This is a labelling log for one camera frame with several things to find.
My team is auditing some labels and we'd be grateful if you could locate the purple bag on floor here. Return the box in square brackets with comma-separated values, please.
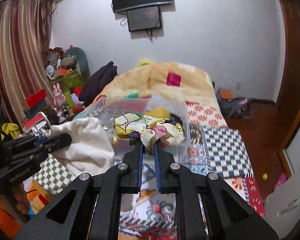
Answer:
[216, 88, 253, 120]

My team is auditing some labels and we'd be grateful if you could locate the green cardboard box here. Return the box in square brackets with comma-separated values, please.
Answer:
[50, 70, 84, 91]

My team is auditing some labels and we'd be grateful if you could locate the wall power socket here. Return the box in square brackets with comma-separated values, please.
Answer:
[235, 82, 241, 90]

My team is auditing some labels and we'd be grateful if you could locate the yellow cloth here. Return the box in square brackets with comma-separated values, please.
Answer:
[1, 122, 21, 140]

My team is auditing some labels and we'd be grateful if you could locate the white fluffy towel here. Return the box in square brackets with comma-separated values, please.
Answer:
[50, 117, 115, 177]

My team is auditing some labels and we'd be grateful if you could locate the floral fabric scrunchie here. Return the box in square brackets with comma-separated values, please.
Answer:
[114, 113, 185, 155]

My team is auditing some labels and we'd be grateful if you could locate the clear plastic storage box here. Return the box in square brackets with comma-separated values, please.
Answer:
[75, 95, 190, 161]

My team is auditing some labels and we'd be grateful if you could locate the person's left hand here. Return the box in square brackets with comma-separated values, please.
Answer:
[12, 183, 30, 214]

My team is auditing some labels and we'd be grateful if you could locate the yellow ball on floor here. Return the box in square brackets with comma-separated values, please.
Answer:
[262, 173, 268, 180]

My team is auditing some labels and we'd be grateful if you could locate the dark purple garment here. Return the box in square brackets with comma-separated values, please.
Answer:
[78, 61, 117, 106]

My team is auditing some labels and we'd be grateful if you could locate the colourful patchwork bed blanket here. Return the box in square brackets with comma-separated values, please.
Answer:
[27, 100, 266, 240]

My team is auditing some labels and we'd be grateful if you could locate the red box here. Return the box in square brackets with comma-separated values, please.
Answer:
[21, 89, 46, 110]

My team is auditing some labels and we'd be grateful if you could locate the grey green plush toy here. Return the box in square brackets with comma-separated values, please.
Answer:
[61, 47, 90, 81]

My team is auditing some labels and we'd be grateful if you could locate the beige plush blanket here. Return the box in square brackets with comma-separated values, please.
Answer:
[99, 62, 218, 107]

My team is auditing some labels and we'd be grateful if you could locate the yellow soft sponge item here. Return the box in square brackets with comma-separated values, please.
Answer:
[144, 107, 170, 119]

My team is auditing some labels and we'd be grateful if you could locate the pink bunny toy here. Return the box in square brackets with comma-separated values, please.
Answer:
[52, 83, 66, 109]

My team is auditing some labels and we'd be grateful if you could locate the brown wooden door frame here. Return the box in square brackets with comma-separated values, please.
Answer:
[277, 0, 300, 178]

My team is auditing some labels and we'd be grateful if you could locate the black framed wall panel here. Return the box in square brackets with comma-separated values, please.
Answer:
[127, 6, 161, 32]

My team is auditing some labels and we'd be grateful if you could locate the striped brown curtain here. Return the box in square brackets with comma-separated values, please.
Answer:
[0, 0, 54, 126]

